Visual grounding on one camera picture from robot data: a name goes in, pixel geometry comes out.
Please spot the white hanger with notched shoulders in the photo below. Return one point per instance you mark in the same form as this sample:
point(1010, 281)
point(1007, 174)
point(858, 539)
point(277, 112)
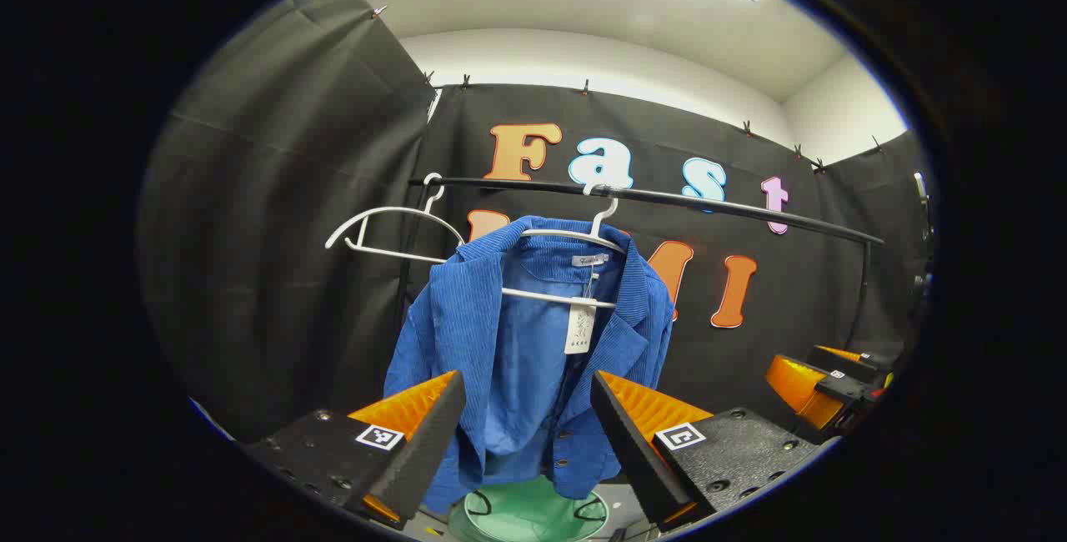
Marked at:
point(603, 217)

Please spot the black clothes rack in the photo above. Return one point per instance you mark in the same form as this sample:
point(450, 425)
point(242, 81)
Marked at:
point(750, 210)

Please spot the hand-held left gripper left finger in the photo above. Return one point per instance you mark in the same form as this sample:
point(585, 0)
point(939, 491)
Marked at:
point(425, 442)

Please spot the green mesh laundry hamper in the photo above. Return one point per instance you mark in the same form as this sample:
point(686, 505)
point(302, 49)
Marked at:
point(525, 517)

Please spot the white plastic hanger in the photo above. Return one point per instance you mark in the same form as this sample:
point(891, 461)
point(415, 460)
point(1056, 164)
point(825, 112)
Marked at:
point(392, 210)

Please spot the black backdrop cloth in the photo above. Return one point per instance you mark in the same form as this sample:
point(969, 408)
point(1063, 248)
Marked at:
point(292, 192)

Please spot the small backdrop clips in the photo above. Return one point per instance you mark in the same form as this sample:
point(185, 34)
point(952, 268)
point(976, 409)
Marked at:
point(465, 82)

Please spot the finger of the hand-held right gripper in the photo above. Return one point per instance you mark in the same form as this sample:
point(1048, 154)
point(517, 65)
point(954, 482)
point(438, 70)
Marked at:
point(842, 361)
point(796, 383)

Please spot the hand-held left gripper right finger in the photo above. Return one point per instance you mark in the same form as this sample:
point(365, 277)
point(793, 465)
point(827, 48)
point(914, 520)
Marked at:
point(625, 442)

